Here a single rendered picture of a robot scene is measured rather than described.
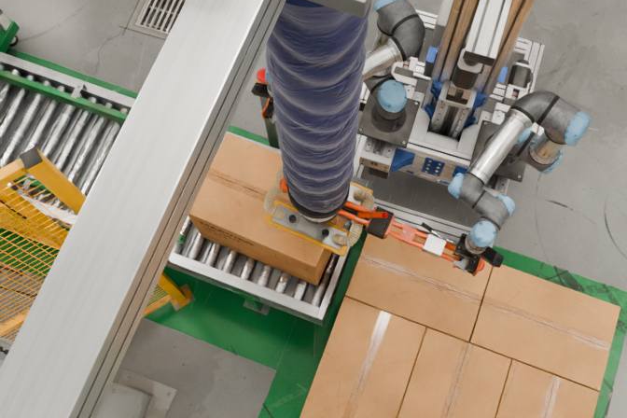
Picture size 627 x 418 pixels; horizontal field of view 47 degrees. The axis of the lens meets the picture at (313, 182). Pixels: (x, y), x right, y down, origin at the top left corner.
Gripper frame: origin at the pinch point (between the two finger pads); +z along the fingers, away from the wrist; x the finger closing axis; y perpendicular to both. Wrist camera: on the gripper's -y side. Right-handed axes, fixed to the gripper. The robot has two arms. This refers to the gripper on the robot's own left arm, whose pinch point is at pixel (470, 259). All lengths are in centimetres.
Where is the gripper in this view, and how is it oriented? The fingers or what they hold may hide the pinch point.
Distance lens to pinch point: 273.4
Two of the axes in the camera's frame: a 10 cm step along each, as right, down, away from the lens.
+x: -4.2, 8.6, -2.9
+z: 0.2, 3.3, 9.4
